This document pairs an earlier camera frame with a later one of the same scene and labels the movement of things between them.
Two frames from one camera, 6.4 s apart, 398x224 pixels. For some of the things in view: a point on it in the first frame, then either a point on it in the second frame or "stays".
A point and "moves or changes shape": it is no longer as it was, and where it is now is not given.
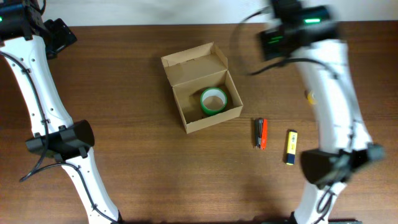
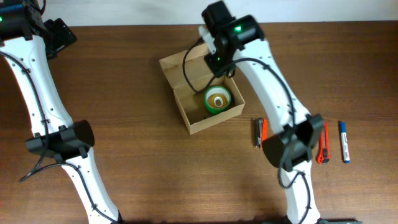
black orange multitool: x=260 y=133 stays
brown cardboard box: x=193 y=71 stays
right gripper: x=271 y=48 → x=219 y=67
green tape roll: x=213 y=100 moves or changes shape
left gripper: x=64 y=37 stays
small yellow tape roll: x=311 y=98 → x=217 y=100
